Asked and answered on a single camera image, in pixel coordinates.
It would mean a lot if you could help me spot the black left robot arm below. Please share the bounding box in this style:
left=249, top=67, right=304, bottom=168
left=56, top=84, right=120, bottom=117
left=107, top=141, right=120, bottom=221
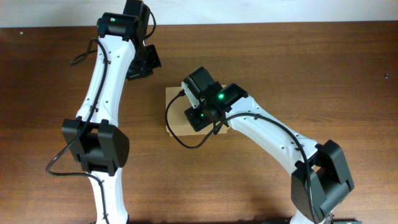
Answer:
left=62, top=1, right=161, bottom=223

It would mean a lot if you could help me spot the brown cardboard box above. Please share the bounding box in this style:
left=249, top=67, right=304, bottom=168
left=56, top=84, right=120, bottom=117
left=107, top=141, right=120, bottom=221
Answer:
left=165, top=86, right=229, bottom=137

